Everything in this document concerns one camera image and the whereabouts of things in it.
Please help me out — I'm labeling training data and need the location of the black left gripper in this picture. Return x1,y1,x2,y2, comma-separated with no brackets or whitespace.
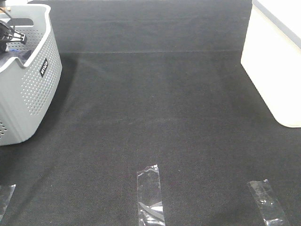
0,21,27,52

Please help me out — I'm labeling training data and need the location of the grey towel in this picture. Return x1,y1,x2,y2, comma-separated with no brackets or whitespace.
0,50,32,67

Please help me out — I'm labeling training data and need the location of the grey perforated laundry basket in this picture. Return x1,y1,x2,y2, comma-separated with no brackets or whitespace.
0,4,62,146

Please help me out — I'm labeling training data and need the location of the left clear tape strip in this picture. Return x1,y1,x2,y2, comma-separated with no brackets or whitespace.
0,185,16,221

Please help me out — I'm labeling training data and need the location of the clear tape strip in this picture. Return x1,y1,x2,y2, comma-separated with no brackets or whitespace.
0,185,16,221
247,179,291,226
137,165,165,226

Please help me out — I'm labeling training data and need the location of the centre clear tape strip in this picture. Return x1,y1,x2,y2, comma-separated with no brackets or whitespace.
137,165,165,226

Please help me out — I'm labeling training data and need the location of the cream plastic storage box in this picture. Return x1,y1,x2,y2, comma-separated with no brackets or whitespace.
241,0,301,128

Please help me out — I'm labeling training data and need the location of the right clear tape strip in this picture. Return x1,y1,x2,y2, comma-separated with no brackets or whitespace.
247,179,291,226

